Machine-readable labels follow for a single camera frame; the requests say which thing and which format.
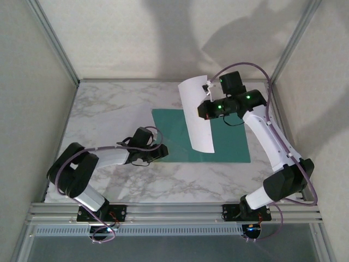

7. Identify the green folder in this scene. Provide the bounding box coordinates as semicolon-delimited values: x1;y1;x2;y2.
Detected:
151;108;251;164

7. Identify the controller board with LED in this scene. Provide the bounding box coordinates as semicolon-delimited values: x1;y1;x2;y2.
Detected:
242;223;263;239
89;223;118;237

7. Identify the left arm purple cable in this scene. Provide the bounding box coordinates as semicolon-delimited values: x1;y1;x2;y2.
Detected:
56;126;164;245

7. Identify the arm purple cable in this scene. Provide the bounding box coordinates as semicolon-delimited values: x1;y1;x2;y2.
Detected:
212;62;318;242
56;126;164;245

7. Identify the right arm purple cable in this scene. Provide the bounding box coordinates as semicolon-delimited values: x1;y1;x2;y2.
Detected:
212;62;318;242

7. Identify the aluminium side rail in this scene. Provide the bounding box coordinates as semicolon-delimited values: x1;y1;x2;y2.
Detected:
266;81;318;204

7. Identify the wide aluminium frame rail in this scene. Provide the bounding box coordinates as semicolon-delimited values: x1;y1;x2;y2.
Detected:
26;201;324;225

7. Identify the thin aluminium table rail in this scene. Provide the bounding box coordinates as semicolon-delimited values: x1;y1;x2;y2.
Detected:
77;78;270;84

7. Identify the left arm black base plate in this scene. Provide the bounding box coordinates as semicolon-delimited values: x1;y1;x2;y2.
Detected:
76;204;128;222

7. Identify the grey slotted cable duct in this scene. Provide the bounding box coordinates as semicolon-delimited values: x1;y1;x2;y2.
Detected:
32;225;245;237

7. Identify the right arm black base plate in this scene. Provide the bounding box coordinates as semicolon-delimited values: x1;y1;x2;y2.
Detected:
222;204;273;222

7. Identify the aluminium frame post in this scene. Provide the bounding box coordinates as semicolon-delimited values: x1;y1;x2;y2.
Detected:
26;0;81;86
268;0;324;86

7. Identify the aluminium lower frame leg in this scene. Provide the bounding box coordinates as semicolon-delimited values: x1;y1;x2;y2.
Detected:
10;222;38;262
310;222;338;262

